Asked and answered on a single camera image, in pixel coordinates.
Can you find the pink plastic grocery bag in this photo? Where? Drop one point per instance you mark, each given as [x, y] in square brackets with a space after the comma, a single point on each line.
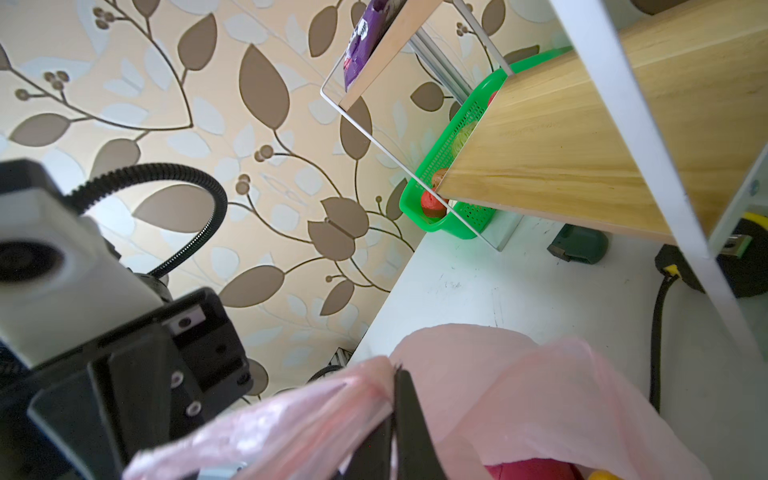
[489, 396]

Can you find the white wooden two-tier shelf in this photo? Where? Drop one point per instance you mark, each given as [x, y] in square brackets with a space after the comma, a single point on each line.
[658, 131]

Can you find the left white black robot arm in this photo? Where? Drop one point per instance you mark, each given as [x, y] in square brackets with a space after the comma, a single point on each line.
[191, 201]

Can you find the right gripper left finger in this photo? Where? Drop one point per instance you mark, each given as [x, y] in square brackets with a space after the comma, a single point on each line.
[372, 459]

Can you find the left green vegetable basket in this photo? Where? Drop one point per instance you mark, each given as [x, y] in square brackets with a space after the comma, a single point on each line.
[467, 220]

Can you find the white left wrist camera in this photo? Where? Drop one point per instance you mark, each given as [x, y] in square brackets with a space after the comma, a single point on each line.
[61, 286]

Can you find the red strawberry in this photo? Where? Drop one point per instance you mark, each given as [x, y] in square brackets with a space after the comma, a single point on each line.
[431, 206]

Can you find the pink dragon fruit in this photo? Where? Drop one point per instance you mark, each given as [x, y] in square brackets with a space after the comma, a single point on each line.
[534, 469]

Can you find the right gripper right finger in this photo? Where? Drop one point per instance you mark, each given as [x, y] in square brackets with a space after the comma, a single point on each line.
[416, 455]

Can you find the purple Fox's candy bag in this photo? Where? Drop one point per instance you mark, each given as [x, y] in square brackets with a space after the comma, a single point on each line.
[368, 32]

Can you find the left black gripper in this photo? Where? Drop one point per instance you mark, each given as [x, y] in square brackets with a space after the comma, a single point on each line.
[154, 380]

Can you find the dark green pipe wrench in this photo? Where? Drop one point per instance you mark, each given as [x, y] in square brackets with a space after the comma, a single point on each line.
[579, 244]

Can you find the black tape measure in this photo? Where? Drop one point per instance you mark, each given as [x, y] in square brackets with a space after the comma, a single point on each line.
[745, 273]

